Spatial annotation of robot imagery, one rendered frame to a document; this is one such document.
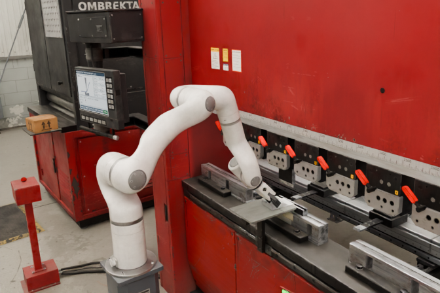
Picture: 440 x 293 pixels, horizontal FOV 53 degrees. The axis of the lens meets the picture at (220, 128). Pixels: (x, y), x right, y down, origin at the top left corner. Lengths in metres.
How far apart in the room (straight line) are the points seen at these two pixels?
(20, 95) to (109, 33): 6.23
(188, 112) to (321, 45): 0.60
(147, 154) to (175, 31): 1.25
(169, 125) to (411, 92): 0.83
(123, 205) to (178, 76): 1.26
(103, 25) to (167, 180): 1.02
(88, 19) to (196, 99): 1.37
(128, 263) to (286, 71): 1.03
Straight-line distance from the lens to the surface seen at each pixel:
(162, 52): 2.63
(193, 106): 1.61
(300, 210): 2.12
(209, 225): 2.65
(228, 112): 1.79
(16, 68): 8.74
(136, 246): 1.66
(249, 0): 2.17
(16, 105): 8.81
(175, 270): 3.09
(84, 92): 2.96
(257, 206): 2.14
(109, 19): 2.65
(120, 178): 1.50
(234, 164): 1.93
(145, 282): 1.72
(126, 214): 1.60
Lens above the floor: 1.90
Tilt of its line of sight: 15 degrees down
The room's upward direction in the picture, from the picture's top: 2 degrees counter-clockwise
